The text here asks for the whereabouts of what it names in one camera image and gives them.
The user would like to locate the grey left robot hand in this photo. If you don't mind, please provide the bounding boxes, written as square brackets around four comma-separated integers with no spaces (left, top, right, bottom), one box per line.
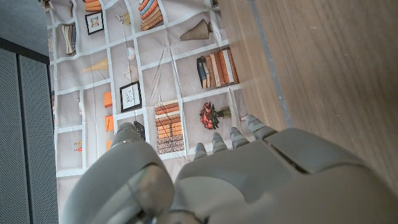
[58,114,398,224]

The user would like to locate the printed bookshelf backdrop cloth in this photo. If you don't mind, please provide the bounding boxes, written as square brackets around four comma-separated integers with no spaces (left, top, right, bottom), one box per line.
[40,0,249,220]

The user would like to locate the grey perforated panel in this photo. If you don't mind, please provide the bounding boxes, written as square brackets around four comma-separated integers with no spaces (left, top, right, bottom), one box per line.
[0,37,60,224]

